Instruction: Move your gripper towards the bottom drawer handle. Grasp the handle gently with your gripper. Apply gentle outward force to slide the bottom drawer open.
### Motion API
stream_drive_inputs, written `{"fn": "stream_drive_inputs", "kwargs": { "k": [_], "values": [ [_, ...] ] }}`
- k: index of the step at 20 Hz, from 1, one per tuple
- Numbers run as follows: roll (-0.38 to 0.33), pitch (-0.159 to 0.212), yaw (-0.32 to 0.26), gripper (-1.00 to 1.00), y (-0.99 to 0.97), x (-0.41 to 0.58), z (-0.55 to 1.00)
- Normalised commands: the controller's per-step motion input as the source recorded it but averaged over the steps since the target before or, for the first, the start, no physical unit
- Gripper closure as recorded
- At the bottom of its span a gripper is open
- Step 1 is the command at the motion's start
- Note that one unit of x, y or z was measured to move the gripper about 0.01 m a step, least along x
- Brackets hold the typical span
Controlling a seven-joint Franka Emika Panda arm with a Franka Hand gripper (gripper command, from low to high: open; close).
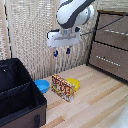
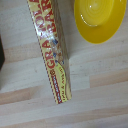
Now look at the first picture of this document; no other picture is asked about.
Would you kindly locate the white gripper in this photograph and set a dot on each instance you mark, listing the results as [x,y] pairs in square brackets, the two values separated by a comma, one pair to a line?
[63,38]

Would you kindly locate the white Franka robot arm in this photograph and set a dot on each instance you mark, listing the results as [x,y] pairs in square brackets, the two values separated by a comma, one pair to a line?
[71,11]

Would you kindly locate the dark brown drawer cabinet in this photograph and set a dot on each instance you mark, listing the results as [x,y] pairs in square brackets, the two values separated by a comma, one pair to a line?
[110,50]

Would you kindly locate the brown drawer front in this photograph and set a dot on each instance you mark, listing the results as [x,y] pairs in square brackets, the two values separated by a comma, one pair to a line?
[110,68]
[115,23]

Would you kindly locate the yellow bowl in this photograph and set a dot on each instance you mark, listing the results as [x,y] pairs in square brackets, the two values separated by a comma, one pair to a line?
[75,83]

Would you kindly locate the red yellow cracker box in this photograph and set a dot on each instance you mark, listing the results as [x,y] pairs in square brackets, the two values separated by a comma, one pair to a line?
[63,88]

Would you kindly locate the beige woven folding screen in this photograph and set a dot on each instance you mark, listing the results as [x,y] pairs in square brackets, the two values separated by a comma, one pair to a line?
[30,33]

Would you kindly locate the blue bowl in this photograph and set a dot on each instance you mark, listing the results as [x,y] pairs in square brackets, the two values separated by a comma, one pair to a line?
[42,86]

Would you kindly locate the black fabric storage box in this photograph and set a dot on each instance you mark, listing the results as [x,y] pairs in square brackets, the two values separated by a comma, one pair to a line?
[16,96]

